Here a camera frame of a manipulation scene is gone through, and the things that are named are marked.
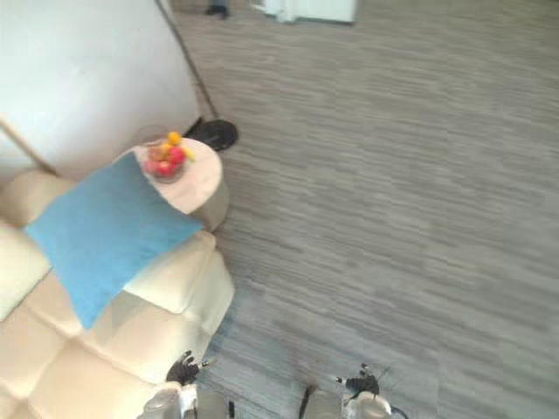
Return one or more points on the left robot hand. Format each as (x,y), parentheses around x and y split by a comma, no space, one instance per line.
(182,370)

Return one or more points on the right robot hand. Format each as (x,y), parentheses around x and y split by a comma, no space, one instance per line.
(364,381)

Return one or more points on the cream leather sofa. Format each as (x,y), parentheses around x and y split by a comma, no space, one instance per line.
(131,331)

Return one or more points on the blue square cushion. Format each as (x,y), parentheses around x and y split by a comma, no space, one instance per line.
(111,238)

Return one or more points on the round beige side table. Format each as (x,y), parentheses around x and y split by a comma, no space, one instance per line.
(198,183)

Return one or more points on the cream sofa back cushion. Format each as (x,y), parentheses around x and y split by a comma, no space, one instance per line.
(19,266)

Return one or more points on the glass bowl of fruit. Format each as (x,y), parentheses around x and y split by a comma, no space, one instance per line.
(165,158)

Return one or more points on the black floor lamp base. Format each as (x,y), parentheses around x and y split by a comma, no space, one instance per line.
(215,134)

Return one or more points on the thin floor lamp pole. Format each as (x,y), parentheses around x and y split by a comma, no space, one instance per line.
(188,57)

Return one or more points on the white cabinet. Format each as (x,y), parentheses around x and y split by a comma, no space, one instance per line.
(311,9)

